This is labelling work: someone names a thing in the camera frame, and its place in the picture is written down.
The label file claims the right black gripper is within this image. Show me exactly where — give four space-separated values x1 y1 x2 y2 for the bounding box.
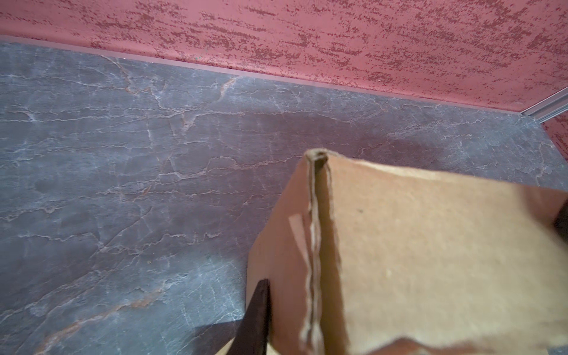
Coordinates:
553 200 568 242

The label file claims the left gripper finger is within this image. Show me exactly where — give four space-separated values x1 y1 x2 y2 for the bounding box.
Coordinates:
227 279 271 355

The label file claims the brown cardboard box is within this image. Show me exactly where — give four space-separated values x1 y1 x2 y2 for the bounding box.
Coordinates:
246 149 567 354

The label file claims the right aluminium corner post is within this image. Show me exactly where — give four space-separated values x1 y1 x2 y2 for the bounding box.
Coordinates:
522 87 568 124

